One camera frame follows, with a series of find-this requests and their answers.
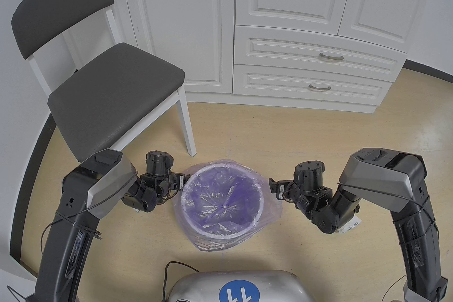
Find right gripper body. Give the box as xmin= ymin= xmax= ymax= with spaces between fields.
xmin=268 ymin=178 xmax=302 ymax=203

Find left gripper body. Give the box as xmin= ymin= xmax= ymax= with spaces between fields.
xmin=169 ymin=172 xmax=187 ymax=201

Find purple plastic bag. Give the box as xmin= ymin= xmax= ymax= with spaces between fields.
xmin=173 ymin=159 xmax=284 ymax=252

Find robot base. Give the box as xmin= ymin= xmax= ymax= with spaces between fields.
xmin=170 ymin=270 xmax=312 ymax=302

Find white trash bin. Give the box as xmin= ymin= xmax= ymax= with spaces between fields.
xmin=180 ymin=162 xmax=265 ymax=241

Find crumpled white paper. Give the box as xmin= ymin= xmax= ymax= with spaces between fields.
xmin=338 ymin=217 xmax=362 ymax=234

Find grey and white chair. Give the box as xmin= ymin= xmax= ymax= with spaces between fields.
xmin=11 ymin=0 xmax=197 ymax=164

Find white wardrobe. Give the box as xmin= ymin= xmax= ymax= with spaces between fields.
xmin=101 ymin=0 xmax=436 ymax=113

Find black cable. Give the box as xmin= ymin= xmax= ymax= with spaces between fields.
xmin=162 ymin=261 xmax=200 ymax=299
xmin=386 ymin=276 xmax=407 ymax=302

